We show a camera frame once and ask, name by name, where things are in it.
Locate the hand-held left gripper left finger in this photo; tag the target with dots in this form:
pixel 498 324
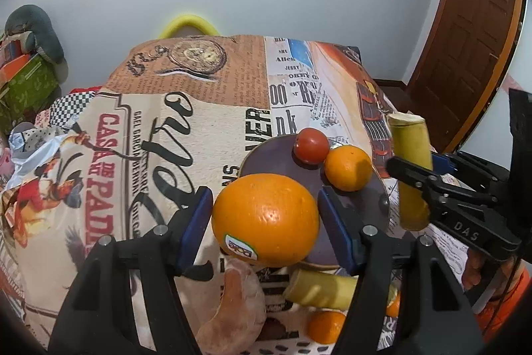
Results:
pixel 194 228

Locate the printed newspaper pattern tablecloth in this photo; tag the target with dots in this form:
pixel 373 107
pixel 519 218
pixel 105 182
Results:
pixel 124 168

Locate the long yellow banana piece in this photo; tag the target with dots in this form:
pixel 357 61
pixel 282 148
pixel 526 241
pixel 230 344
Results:
pixel 409 147

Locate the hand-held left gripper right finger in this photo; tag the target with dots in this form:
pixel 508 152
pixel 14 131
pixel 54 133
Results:
pixel 337 230

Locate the green cardboard box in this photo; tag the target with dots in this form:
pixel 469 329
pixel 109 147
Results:
pixel 29 86

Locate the brown wooden door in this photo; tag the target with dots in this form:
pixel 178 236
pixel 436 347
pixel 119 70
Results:
pixel 469 47

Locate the red tomato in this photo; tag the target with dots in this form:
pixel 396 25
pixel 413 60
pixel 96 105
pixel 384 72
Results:
pixel 311 145

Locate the large orange with sticker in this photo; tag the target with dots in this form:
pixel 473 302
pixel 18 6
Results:
pixel 266 217

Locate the black white checkered cloth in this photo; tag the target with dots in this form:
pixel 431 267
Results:
pixel 66 107

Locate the person's right hand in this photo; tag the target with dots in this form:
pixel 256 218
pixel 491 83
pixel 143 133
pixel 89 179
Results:
pixel 474 272

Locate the yellow chair back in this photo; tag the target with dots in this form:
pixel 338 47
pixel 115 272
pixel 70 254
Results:
pixel 187 22

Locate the short yellow banana piece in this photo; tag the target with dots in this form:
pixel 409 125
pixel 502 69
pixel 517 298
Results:
pixel 320 288

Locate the dark purple round plate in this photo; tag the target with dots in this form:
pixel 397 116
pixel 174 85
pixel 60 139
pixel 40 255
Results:
pixel 286 159

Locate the pale pink crescent toy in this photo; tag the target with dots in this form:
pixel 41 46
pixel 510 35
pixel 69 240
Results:
pixel 232 309

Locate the white blue plastic bag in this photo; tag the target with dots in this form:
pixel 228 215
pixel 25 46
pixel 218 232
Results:
pixel 35 143

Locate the grey stuffed cushion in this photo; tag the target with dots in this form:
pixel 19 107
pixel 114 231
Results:
pixel 39 30

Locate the small orange mandarin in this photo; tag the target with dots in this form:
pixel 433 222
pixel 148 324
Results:
pixel 394 305
pixel 348 168
pixel 326 326

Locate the orange cardboard box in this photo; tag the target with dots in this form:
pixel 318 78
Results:
pixel 14 59

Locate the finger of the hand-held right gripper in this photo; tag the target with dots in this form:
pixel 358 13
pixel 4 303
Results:
pixel 440 193
pixel 444 163

